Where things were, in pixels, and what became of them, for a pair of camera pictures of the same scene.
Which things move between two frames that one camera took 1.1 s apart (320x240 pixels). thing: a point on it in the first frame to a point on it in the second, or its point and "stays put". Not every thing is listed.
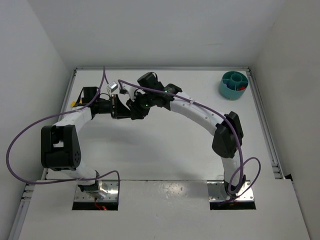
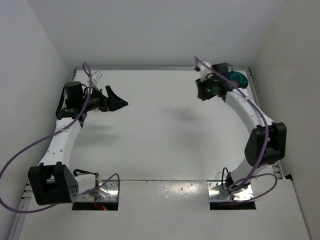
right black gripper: x=136 y=107 to x=202 y=91
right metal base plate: x=214 y=192 stays put
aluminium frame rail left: x=15 y=232 stays put
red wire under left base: x=100 y=207 stays put
